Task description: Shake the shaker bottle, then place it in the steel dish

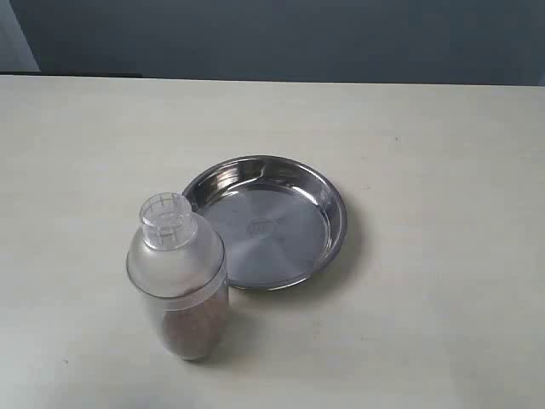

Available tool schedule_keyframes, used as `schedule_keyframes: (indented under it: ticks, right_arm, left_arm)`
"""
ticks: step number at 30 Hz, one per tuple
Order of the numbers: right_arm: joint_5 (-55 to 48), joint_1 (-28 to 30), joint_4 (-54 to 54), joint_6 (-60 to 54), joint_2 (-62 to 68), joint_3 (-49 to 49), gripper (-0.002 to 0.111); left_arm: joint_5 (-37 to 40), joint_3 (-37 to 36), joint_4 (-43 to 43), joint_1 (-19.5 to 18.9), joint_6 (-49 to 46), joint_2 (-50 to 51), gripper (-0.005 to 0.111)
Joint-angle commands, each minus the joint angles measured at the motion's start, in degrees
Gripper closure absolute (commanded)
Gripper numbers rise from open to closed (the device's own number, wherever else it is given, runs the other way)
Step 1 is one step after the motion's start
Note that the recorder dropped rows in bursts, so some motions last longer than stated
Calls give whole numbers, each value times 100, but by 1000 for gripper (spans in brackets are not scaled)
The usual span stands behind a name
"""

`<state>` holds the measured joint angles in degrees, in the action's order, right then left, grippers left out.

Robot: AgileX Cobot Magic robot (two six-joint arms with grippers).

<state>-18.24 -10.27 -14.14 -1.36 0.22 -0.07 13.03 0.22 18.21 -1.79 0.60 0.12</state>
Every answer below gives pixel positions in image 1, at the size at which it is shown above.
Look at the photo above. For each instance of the round stainless steel plate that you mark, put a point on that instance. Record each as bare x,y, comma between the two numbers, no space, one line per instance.
281,221

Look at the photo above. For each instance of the clear plastic shaker bottle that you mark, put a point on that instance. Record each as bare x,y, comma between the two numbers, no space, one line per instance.
176,261

